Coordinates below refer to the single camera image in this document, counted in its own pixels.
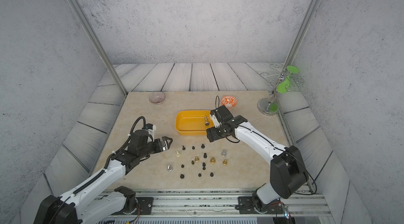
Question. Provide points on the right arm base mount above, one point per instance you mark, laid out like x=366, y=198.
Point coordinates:
x=253, y=205

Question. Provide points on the aluminium corner post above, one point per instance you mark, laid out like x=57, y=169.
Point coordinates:
x=80, y=14
x=310, y=12

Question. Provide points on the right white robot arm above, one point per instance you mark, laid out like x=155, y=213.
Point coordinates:
x=287, y=169

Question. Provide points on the yellow plastic storage box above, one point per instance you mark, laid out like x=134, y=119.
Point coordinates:
x=192, y=122

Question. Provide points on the orange patterned ceramic bowl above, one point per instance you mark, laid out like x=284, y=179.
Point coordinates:
x=229, y=101

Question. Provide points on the left aluminium corner post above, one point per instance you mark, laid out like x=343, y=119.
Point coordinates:
x=80, y=14

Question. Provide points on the silver queen chess piece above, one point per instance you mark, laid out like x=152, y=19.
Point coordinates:
x=207, y=123

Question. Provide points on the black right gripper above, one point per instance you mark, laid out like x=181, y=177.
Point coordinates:
x=211, y=132

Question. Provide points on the aluminium rail frame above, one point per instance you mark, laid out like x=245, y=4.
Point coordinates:
x=198, y=206

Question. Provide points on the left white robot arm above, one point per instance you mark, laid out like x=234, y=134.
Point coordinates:
x=79, y=205

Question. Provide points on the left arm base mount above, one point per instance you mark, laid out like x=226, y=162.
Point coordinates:
x=137, y=207

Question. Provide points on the small clear glass bowl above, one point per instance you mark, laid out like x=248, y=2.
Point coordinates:
x=157, y=97

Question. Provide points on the right aluminium corner post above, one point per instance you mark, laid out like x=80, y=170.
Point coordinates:
x=310, y=12

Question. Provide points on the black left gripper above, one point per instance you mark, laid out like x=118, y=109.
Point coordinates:
x=165, y=146

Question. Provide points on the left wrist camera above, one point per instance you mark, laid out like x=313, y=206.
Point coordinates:
x=151, y=129

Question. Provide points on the green cup on stand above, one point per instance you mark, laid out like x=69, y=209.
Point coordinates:
x=289, y=80

